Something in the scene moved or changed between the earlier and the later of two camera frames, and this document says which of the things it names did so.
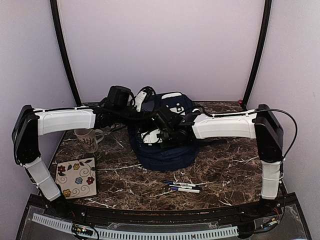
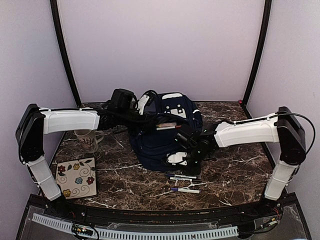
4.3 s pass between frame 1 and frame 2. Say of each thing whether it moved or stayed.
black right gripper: moved
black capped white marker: moved
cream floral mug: stayed
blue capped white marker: moved
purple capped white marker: stayed
